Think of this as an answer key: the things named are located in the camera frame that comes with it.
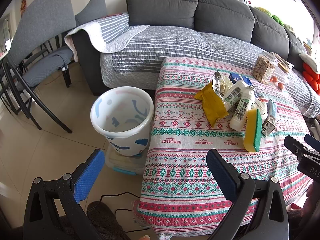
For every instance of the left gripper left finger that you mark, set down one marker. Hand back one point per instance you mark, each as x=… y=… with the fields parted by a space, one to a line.
x=86 y=174

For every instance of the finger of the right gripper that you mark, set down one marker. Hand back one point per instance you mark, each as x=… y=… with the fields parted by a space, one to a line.
x=313 y=142
x=295 y=147

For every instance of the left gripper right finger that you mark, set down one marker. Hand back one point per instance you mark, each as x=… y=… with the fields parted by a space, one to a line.
x=224 y=174

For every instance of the yellow green sponge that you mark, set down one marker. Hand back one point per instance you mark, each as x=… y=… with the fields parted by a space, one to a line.
x=253 y=131

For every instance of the white snack bag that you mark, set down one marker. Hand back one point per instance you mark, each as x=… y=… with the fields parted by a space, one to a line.
x=221 y=84

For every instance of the white patterned trash bin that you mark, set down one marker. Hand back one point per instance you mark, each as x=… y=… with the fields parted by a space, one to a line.
x=123 y=116

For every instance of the small grey carton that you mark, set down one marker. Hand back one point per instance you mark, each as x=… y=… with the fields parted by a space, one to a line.
x=270 y=122

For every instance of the brown slipper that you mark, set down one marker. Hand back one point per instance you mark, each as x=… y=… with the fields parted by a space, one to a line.
x=105 y=222

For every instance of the patterned red green tablecloth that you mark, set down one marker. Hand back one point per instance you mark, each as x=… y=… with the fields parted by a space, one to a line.
x=179 y=196

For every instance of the clear plastic storage box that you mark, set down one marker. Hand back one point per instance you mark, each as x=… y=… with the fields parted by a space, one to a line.
x=132 y=165

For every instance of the white yogurt bottle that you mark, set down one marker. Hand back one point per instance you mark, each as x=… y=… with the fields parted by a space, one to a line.
x=233 y=95
x=245 y=104

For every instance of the clear plastic fruit box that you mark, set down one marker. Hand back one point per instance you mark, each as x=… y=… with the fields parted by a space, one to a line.
x=281 y=74

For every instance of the yellow snack wrapper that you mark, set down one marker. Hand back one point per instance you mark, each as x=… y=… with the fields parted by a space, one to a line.
x=213 y=105

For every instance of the red orange cushion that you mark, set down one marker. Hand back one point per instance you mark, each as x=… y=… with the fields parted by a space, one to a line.
x=311 y=77

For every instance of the jar of nuts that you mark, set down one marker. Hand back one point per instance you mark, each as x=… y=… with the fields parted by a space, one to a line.
x=264 y=68

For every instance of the blue milk carton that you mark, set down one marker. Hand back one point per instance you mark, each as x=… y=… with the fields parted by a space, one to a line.
x=234 y=77

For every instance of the green plush toy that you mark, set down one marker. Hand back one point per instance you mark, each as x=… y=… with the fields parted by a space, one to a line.
x=276 y=18

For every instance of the grey padded chair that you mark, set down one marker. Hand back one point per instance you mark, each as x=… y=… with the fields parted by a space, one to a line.
x=42 y=21

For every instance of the grey striped quilted cover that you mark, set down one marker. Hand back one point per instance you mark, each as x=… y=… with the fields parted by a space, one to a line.
x=112 y=53

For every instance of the dark grey sofa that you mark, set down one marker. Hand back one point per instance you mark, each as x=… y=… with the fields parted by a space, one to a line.
x=224 y=17

